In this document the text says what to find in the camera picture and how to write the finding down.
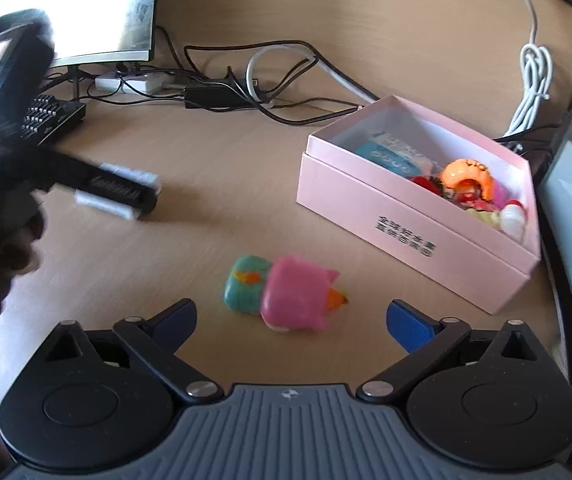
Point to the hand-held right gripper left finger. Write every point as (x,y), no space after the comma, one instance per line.
(178,317)

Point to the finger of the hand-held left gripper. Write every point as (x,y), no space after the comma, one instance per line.
(115,190)

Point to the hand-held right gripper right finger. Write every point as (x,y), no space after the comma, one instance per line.
(408,322)

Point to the teal toy block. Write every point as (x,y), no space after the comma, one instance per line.
(243,285)

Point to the pink cardboard box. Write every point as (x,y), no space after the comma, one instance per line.
(391,220)

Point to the pink toy figure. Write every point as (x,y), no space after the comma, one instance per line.
(296,290)

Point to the white and red toy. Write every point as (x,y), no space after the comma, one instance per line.
(512,220)

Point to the orange toy figure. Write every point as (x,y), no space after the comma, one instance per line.
(466,175)

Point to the blue plastic packet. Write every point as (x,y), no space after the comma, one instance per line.
(381,152)

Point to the wooden desktop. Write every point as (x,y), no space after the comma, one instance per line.
(190,200)

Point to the black keyboard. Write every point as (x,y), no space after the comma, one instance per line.
(60,115)

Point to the white power strip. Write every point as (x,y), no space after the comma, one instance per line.
(140,82)

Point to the black computer monitor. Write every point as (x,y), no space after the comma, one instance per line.
(90,10)

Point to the black power adapter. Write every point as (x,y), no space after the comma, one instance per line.
(210,94)

